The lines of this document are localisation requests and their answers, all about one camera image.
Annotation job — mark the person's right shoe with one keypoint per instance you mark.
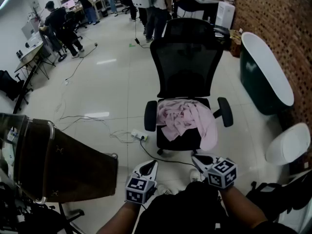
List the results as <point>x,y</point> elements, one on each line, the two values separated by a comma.
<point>196,175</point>

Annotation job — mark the person's shoe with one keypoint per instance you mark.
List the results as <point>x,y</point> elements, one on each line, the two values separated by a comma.
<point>168,189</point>
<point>196,175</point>

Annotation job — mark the person's right forearm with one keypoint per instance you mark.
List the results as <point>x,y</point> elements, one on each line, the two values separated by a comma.
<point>240,203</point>

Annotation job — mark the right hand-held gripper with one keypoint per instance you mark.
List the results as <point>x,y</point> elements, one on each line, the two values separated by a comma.
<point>221,173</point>

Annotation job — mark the dark green bathtub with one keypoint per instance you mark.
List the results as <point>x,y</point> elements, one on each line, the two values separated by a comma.
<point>258,82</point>

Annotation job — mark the person's left shoe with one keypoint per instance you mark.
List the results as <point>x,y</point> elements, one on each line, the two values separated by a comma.
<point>168,189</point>

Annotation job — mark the black mesh office chair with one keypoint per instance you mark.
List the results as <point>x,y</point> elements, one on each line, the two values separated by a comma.
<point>185,62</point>

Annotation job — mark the wooden desk with black legs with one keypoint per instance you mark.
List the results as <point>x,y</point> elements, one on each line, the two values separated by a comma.
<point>29,55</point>

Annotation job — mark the person's left forearm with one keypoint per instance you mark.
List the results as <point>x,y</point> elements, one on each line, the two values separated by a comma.
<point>119,218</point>

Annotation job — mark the person's black shirt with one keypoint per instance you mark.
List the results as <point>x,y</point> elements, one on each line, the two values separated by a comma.
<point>185,211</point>

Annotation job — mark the brown cardboard box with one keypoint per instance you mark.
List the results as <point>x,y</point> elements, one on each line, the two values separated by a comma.
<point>235,45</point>

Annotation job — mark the black coat rack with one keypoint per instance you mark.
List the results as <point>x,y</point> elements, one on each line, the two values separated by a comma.
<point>35,14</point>

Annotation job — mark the small white power strip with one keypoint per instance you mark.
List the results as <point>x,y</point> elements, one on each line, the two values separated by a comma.
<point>67,82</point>

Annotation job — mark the white water dispenser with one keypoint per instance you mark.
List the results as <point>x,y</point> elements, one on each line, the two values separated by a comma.
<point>225,13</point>

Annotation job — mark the green floor tape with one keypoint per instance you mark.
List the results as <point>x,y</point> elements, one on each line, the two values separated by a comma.
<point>131,45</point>

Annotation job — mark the pink cloth garment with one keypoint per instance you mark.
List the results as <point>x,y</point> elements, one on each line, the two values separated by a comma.
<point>185,121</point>

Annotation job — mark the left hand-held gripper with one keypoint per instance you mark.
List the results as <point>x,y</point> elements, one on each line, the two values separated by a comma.
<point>140,190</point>

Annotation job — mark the brown laundry hamper cart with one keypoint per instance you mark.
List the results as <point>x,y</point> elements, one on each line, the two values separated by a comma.
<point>73,167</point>

